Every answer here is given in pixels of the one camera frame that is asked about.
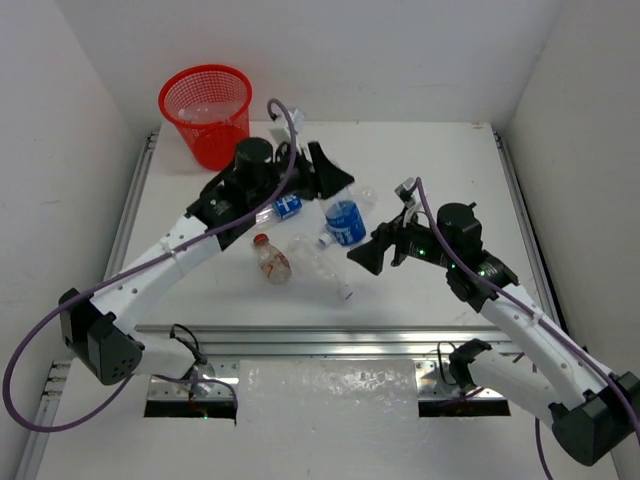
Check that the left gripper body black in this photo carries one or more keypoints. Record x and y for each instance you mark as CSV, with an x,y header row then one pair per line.
x,y
306,167

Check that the red mesh waste bin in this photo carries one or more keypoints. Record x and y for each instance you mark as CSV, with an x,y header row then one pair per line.
x,y
212,145

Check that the aluminium side rail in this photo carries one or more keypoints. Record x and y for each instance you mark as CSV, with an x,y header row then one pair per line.
x,y
127,219
540,278

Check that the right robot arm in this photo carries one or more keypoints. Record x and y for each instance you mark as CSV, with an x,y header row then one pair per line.
x,y
589,408

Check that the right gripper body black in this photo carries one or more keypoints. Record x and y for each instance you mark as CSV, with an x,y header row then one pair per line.
x,y
413,240

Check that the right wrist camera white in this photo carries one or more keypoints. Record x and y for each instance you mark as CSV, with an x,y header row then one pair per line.
x,y
406,192

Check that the clear bottle blue cap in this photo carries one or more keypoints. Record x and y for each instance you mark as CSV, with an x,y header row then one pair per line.
x,y
312,262

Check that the left aluminium side rail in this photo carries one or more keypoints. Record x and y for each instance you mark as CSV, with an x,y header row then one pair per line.
x,y
127,219

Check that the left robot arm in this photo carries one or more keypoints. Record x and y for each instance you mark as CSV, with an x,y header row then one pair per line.
x,y
101,329

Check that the right aluminium side rail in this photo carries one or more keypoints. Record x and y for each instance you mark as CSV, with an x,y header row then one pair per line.
x,y
540,278

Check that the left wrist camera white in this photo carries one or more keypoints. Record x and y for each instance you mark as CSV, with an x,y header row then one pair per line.
x,y
280,130

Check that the aluminium front rail frame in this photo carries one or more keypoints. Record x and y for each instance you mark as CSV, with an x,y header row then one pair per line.
x,y
437,393

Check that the red cap crushed bottle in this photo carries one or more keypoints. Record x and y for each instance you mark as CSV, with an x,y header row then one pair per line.
x,y
272,262

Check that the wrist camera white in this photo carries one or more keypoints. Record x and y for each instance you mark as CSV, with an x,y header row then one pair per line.
x,y
406,192
280,130

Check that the clear bottle white cap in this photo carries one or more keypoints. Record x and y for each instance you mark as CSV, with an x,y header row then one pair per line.
x,y
209,112

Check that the blue label bottle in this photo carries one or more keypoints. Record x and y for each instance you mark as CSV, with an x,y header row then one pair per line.
x,y
344,222
366,199
277,212

